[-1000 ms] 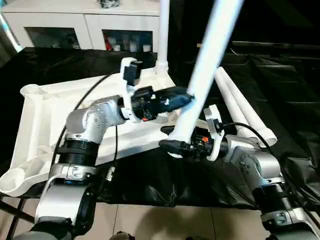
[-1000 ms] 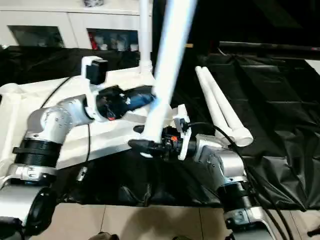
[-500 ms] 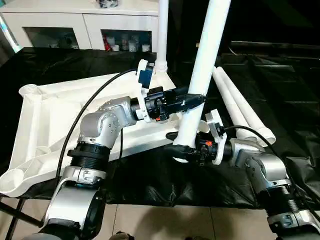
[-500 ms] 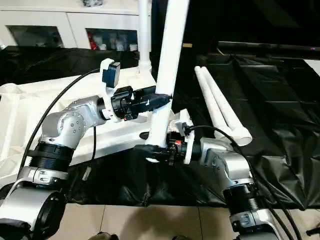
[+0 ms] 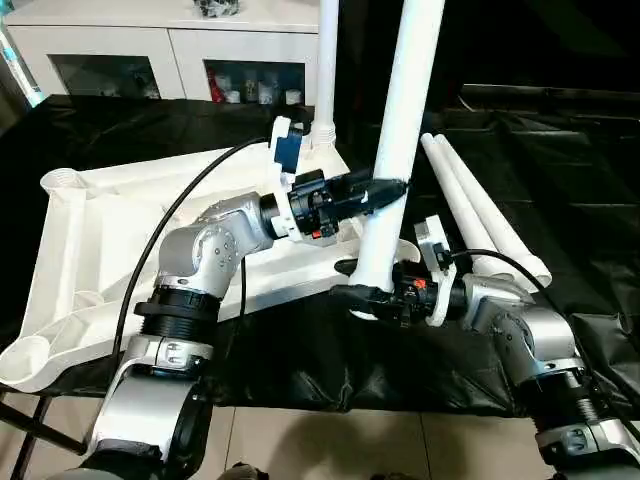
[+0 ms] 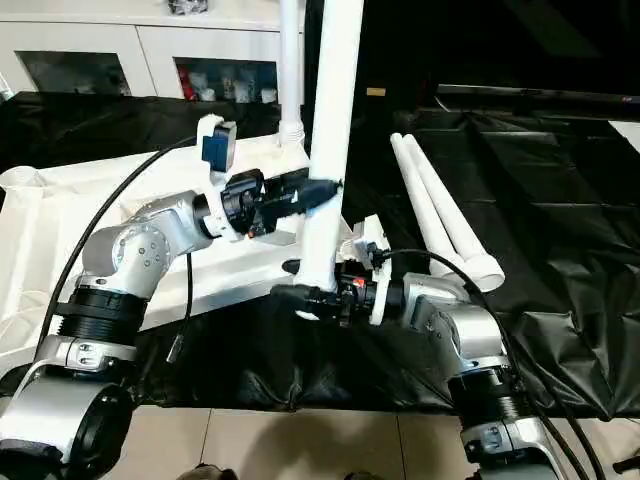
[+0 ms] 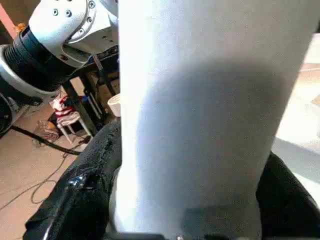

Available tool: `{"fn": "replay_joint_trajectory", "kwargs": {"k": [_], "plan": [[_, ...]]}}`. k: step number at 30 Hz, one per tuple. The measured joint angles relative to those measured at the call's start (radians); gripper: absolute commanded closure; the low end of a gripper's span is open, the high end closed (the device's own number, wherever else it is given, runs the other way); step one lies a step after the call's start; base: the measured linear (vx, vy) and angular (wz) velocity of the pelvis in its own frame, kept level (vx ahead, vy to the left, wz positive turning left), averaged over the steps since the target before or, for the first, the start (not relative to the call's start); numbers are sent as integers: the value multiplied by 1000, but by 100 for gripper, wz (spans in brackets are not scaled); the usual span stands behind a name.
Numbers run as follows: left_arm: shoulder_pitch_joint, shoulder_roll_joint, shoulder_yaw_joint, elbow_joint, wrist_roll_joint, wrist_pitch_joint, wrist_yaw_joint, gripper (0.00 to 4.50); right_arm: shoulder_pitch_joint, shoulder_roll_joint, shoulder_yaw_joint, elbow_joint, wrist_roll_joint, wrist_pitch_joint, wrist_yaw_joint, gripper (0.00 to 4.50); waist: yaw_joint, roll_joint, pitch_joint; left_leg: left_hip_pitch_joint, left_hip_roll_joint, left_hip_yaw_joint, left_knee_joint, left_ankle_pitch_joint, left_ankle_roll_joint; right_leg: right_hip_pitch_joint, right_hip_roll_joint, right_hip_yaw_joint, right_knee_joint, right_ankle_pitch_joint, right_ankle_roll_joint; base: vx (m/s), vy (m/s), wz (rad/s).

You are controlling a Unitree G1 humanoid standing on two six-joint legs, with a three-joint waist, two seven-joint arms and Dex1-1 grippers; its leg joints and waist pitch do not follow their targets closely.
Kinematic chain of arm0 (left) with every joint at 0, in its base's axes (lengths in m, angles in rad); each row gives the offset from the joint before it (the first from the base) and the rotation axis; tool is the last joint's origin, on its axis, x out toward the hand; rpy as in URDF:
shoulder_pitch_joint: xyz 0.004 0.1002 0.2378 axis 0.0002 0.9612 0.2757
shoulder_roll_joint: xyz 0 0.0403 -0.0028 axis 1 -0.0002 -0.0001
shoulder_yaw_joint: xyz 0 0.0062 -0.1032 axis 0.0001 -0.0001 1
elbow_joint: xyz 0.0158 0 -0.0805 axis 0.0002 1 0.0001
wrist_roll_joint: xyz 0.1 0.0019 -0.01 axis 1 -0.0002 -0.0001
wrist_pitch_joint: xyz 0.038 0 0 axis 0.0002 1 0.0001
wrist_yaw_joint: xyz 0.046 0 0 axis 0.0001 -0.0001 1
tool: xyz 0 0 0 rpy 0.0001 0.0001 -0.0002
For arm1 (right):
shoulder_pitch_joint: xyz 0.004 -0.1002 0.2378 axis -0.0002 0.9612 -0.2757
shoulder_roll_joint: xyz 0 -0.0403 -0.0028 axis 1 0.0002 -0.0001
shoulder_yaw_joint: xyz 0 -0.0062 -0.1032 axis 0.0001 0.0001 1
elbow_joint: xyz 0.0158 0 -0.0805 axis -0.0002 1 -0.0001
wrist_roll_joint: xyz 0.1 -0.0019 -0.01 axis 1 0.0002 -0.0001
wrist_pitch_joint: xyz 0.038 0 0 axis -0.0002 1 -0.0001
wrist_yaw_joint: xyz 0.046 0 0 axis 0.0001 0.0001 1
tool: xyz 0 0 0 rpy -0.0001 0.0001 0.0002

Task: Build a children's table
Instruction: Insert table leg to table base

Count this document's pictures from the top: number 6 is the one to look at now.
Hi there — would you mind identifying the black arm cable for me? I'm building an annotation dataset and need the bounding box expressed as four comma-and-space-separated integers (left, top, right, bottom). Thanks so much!
33, 133, 207, 369
368, 243, 604, 480

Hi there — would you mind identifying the white plastic table leg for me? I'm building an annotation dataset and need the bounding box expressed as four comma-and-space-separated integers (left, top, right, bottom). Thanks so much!
293, 0, 367, 322
399, 133, 506, 295
277, 0, 309, 152
389, 132, 457, 279

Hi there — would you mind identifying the dark object on cabinet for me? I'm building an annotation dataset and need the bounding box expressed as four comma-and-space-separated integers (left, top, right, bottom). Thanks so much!
167, 0, 210, 16

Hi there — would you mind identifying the white glass-door cabinet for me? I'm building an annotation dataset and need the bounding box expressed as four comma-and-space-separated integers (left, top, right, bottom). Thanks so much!
0, 0, 307, 107

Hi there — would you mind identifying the dark brown round object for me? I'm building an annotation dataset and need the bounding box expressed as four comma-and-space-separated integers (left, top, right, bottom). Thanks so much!
183, 463, 232, 480

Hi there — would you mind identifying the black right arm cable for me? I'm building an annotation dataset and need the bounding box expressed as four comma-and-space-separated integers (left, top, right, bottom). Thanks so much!
368, 243, 604, 480

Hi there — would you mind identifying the black backdrop cloth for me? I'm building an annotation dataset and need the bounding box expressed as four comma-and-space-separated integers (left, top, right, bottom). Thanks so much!
302, 0, 640, 114

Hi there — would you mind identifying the black horizontal bar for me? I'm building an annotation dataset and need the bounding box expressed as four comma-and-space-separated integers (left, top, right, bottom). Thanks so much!
433, 82, 640, 109

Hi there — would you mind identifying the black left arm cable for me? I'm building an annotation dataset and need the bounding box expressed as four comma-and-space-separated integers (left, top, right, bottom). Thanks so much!
33, 133, 207, 369

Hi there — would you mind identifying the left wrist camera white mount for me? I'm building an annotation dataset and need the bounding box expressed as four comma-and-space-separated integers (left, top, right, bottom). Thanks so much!
193, 113, 240, 242

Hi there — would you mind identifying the black glossy mat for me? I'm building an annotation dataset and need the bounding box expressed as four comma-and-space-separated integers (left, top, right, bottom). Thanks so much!
0, 89, 640, 421

